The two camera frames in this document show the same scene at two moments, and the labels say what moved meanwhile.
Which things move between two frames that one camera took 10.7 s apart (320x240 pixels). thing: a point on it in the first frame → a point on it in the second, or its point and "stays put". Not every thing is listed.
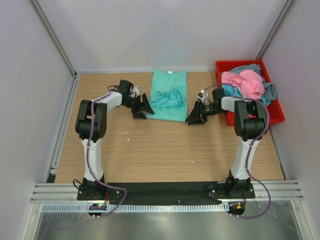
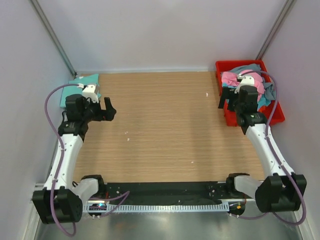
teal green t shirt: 168,101 → 85,81
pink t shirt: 250,83 stays put
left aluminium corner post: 53,35 stays put
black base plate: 99,190 stays put
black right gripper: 194,115 → 226,94
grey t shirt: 270,91 stays put
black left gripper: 146,107 → 107,114
